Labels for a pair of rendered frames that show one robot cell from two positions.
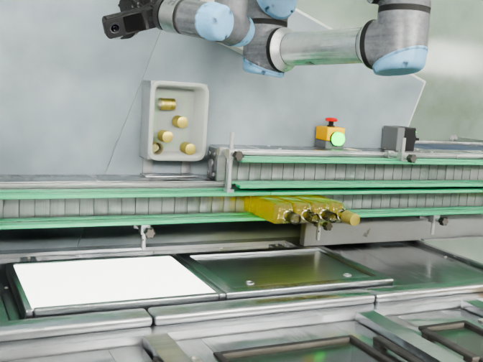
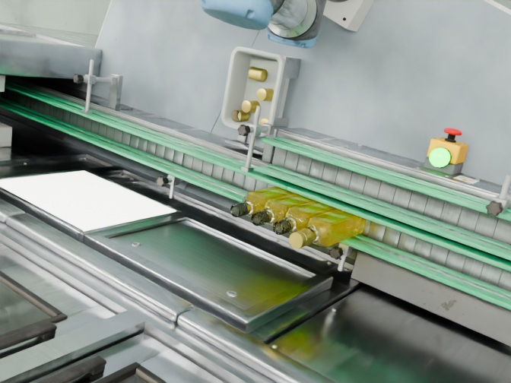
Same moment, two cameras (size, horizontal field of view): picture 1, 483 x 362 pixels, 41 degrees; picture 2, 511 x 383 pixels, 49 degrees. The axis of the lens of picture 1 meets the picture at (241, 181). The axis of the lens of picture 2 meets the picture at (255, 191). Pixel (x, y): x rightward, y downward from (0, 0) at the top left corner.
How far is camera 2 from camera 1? 162 cm
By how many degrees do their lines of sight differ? 58
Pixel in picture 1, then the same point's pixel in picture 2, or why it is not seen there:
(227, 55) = (338, 30)
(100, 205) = (169, 150)
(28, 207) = (127, 136)
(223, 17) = not seen: outside the picture
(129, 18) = not seen: outside the picture
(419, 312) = (201, 366)
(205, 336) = (13, 248)
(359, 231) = (436, 296)
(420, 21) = not seen: outside the picture
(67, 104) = (193, 63)
